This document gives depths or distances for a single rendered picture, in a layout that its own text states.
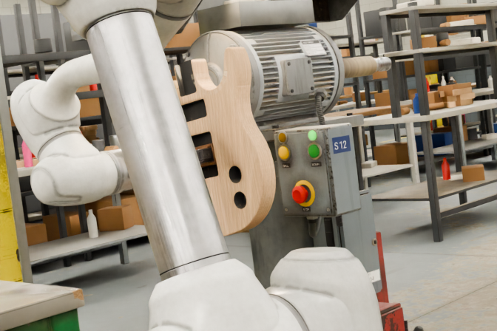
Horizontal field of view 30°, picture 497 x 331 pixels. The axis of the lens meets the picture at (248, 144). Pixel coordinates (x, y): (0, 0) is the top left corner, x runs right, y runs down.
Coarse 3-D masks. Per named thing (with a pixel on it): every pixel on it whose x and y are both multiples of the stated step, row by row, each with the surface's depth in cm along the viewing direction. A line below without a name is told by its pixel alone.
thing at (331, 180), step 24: (288, 144) 211; (312, 144) 206; (336, 144) 205; (288, 168) 212; (312, 168) 207; (336, 168) 205; (288, 192) 213; (312, 192) 207; (336, 192) 205; (312, 216) 214
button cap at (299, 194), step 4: (296, 188) 207; (300, 188) 207; (304, 188) 207; (292, 192) 208; (296, 192) 207; (300, 192) 206; (304, 192) 206; (292, 196) 209; (296, 196) 207; (300, 196) 206; (304, 196) 206; (296, 200) 208; (300, 200) 207; (304, 200) 207
